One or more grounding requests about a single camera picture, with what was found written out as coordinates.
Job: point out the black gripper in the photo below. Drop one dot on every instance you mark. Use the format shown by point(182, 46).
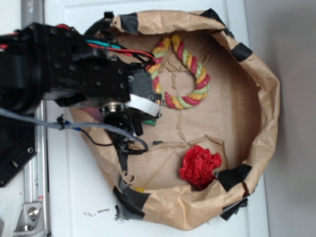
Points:
point(129, 96)

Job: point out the green rectangular block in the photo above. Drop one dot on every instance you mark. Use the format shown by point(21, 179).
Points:
point(151, 122)

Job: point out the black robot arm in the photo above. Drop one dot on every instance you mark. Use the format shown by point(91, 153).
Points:
point(42, 62)

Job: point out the brown paper bag tray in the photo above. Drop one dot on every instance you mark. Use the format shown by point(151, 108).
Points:
point(219, 95)

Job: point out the crumpled red paper ball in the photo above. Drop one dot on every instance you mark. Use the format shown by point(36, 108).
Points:
point(198, 165)

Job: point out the aluminium extrusion rail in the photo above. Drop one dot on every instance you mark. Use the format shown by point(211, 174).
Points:
point(36, 187)

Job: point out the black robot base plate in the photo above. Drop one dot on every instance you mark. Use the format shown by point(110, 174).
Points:
point(17, 147)

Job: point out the silver corner bracket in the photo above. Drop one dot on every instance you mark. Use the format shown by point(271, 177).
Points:
point(31, 220)

